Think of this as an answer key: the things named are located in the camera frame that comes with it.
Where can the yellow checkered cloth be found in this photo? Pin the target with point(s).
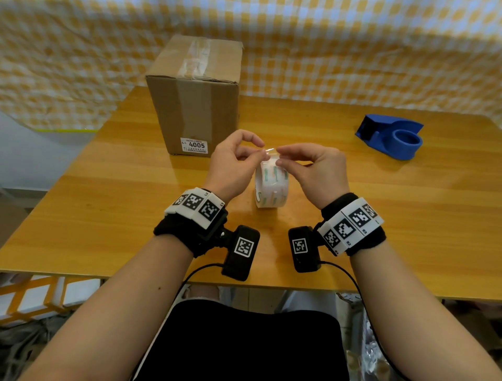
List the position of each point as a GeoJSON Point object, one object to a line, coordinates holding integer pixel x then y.
{"type": "Point", "coordinates": [353, 55]}

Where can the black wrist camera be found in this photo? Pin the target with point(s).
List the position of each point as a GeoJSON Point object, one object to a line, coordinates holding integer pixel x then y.
{"type": "Point", "coordinates": [304, 249]}
{"type": "Point", "coordinates": [241, 253]}

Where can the clear tape strip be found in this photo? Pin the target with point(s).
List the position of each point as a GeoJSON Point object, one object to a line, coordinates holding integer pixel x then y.
{"type": "Point", "coordinates": [194, 55]}

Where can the blue tape dispenser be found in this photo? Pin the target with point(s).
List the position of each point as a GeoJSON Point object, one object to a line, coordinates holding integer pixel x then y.
{"type": "Point", "coordinates": [384, 133]}

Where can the black marker wristband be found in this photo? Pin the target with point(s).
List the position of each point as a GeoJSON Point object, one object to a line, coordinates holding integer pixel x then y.
{"type": "Point", "coordinates": [351, 223]}
{"type": "Point", "coordinates": [196, 206]}

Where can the brown cardboard box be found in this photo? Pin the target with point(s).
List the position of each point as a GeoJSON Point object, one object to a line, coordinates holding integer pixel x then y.
{"type": "Point", "coordinates": [164, 110]}

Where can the person's right hand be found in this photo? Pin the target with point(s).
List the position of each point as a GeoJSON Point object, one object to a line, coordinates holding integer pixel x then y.
{"type": "Point", "coordinates": [321, 172]}

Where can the person's left hand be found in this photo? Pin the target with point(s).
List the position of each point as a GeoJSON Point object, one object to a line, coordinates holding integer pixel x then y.
{"type": "Point", "coordinates": [229, 168]}

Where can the person's black shorts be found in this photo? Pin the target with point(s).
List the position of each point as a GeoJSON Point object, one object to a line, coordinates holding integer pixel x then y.
{"type": "Point", "coordinates": [243, 345]}

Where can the person's left forearm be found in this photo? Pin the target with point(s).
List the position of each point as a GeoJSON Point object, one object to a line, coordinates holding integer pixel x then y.
{"type": "Point", "coordinates": [117, 318]}

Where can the person's right forearm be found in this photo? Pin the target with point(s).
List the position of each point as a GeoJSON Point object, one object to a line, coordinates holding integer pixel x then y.
{"type": "Point", "coordinates": [412, 318]}

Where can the clear tape roll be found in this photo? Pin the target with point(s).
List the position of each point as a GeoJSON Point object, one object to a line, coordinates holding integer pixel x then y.
{"type": "Point", "coordinates": [270, 190]}

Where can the trash bin with black bag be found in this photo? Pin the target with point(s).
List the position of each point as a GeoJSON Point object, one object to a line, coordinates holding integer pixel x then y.
{"type": "Point", "coordinates": [368, 353]}

